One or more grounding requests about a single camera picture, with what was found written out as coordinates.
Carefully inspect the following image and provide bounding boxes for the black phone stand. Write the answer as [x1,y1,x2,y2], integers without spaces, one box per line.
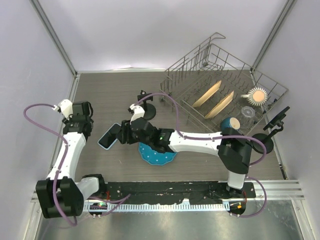
[137,90,157,121]
[252,122,284,154]

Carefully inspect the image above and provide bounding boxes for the black phone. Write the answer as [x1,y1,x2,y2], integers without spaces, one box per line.
[263,106,290,131]

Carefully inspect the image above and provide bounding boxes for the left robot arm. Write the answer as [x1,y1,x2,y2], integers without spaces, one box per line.
[35,99,107,219]

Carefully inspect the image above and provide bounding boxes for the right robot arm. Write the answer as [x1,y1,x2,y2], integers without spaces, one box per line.
[116,117,252,198]

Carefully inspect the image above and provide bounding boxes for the blue polka dot plate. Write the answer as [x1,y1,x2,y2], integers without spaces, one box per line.
[138,142,178,166]

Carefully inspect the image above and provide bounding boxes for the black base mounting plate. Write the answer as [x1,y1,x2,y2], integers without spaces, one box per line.
[99,180,257,206]

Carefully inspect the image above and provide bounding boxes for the beige plate, rear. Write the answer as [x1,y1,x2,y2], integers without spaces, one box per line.
[192,80,222,108]

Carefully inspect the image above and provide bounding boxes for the beige plate,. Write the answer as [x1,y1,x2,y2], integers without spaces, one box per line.
[192,80,222,108]
[204,91,234,119]

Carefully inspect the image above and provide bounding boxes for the blue mug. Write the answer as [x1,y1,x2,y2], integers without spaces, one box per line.
[220,117,241,131]

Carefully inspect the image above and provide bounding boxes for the beige plate, front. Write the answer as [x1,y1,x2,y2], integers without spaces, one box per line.
[204,91,234,119]

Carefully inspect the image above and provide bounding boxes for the clear glass cup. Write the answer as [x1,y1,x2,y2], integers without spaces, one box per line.
[239,106,256,129]

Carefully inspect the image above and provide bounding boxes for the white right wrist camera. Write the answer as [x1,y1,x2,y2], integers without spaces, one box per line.
[128,104,145,122]

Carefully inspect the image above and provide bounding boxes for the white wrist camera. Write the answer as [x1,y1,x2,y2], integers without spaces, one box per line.
[128,104,145,122]
[52,99,73,120]

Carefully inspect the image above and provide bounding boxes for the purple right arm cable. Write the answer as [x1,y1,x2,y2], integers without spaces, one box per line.
[134,92,268,218]

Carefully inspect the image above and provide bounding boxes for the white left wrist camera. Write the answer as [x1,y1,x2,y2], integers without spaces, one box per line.
[52,99,73,120]

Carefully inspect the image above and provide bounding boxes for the grey wire dish rack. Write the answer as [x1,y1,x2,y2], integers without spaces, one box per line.
[160,32,288,135]

